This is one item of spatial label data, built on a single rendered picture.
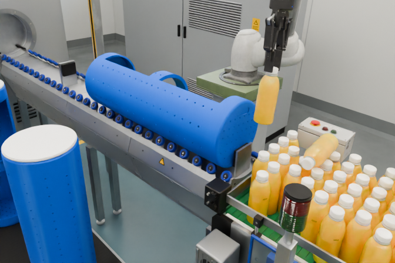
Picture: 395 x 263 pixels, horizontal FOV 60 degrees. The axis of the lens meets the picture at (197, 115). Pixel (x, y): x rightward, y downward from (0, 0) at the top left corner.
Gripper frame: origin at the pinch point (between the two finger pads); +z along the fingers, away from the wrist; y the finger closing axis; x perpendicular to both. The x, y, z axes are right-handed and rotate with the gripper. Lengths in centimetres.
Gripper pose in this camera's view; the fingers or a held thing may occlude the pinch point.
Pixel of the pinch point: (273, 61)
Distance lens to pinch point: 116.9
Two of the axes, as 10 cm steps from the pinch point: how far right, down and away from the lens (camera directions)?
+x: 7.3, 2.8, -6.2
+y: -6.8, 2.1, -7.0
